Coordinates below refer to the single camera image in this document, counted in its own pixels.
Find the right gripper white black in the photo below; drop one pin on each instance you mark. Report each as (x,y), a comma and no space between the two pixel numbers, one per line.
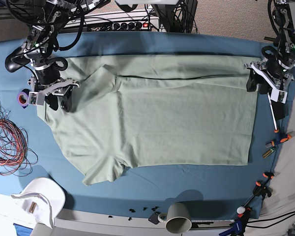
(49,87)

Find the black power strip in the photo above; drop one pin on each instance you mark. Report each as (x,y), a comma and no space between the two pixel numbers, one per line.
(124,26)

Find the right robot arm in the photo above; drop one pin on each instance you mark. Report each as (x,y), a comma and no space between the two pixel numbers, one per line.
(35,54)

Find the black computer mouse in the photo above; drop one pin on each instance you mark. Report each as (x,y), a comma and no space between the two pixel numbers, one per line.
(16,60)

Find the purple tape roll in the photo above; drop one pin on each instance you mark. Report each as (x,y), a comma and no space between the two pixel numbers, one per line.
(23,98)

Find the blue black clamp bottom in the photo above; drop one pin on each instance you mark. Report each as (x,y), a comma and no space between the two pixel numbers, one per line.
(239,225)

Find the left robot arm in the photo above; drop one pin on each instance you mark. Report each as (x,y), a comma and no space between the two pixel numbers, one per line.
(282,18)

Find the orange blue screwdriver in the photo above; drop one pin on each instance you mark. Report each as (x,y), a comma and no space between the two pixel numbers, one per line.
(279,138)

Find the white pen orange tip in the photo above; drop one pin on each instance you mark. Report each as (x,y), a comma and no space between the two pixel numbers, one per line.
(276,130)

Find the white baseball cap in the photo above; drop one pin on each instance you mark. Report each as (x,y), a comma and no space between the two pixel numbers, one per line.
(42,199)

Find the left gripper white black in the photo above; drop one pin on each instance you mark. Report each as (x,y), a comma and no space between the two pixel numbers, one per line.
(270,77)

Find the blue table cloth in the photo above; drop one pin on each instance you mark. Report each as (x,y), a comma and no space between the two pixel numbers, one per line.
(211,192)

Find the black orange clamp lower right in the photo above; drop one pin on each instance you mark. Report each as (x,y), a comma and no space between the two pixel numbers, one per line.
(261,188)

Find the white ball knob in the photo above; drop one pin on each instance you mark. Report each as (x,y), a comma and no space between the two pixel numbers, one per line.
(241,210)

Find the grey-green ceramic mug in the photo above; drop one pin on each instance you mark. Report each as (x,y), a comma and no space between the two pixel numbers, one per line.
(177,220)

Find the light green T-shirt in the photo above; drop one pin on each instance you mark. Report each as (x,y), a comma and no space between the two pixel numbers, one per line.
(148,110)

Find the black remote control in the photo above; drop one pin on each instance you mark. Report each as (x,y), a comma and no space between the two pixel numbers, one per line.
(278,110)

